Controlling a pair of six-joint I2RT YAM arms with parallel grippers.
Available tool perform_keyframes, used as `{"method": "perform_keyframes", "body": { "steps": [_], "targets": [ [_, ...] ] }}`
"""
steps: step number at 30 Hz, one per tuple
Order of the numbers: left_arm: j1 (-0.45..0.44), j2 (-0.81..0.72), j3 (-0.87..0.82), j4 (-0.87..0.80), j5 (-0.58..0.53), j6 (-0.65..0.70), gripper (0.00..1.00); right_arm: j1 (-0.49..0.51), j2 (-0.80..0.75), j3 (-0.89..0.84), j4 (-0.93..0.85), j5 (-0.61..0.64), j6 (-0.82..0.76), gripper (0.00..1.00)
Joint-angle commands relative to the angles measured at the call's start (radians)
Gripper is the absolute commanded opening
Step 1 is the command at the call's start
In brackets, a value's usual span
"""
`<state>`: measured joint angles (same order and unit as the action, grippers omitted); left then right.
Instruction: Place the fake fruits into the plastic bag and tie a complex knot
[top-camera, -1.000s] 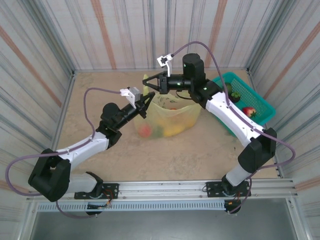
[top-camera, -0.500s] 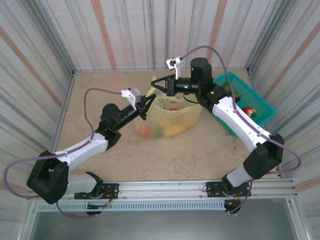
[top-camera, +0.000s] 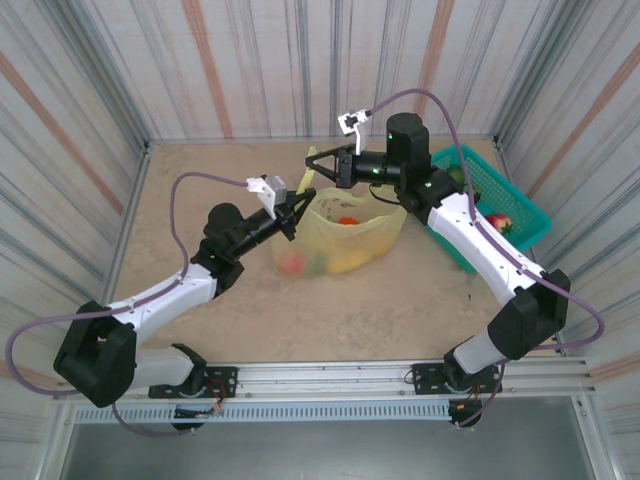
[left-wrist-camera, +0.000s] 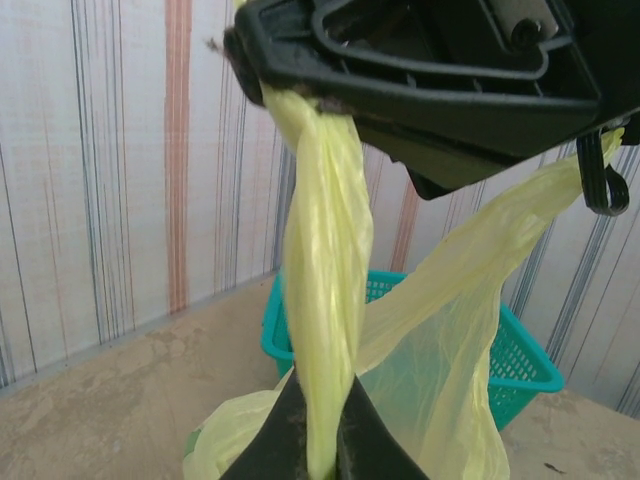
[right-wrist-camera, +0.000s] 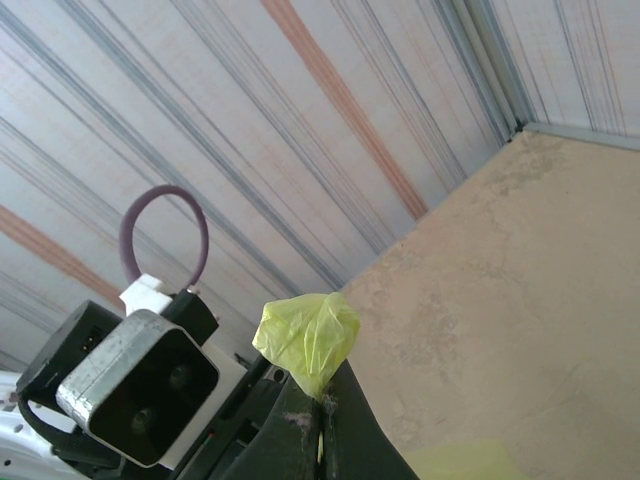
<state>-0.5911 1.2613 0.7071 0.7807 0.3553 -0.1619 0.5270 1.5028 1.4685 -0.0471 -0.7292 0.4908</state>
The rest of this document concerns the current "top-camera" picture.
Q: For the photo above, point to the red fake apple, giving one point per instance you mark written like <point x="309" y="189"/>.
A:
<point x="291" y="262"/>

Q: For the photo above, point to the yellow fake mango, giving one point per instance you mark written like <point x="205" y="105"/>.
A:
<point x="350" y="260"/>

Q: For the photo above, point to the yellow plastic bag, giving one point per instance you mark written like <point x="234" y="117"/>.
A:
<point x="370" y="235"/>

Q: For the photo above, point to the teal plastic basket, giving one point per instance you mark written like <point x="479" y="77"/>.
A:
<point x="520" y="205"/>

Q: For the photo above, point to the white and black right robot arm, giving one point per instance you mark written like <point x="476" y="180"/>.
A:
<point x="475" y="240"/>

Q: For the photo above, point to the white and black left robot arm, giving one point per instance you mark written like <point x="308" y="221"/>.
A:
<point x="160" y="295"/>

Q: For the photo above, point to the dark purple fake mangosteen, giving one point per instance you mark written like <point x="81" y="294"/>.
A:
<point x="476" y="190"/>

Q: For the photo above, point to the red fake strawberry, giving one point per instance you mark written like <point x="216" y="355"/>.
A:
<point x="500" y="223"/>

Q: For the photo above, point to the grey metal sheet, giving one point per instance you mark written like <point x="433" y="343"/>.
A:
<point x="325" y="455"/>

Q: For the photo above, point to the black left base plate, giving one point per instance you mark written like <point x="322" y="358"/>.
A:
<point x="225" y="380"/>

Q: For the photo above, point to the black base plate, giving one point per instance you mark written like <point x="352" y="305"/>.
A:
<point x="425" y="377"/>
<point x="225" y="380"/>

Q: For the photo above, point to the aluminium mounting rail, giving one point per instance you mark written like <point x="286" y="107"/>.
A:
<point x="325" y="380"/>

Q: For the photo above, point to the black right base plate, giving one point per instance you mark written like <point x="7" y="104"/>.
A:
<point x="425" y="377"/>

